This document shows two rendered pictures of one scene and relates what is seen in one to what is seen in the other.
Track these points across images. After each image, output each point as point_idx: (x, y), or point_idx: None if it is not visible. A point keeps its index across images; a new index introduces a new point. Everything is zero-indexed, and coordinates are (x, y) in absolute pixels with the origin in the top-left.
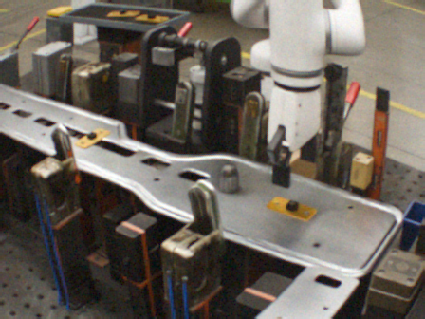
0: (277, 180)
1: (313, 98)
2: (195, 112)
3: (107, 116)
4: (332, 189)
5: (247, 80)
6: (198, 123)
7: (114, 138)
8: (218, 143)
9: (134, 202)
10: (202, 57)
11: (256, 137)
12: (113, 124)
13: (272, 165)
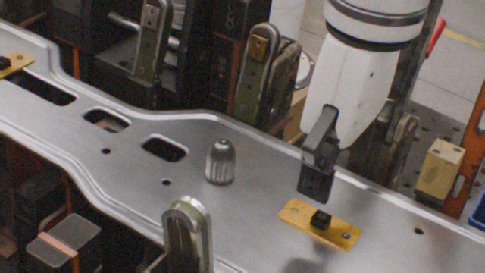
0: (308, 191)
1: (392, 58)
2: (170, 40)
3: (35, 26)
4: (383, 192)
5: (253, 1)
6: (172, 57)
7: (41, 70)
8: (198, 87)
9: (67, 180)
10: None
11: (260, 91)
12: (41, 46)
13: (302, 165)
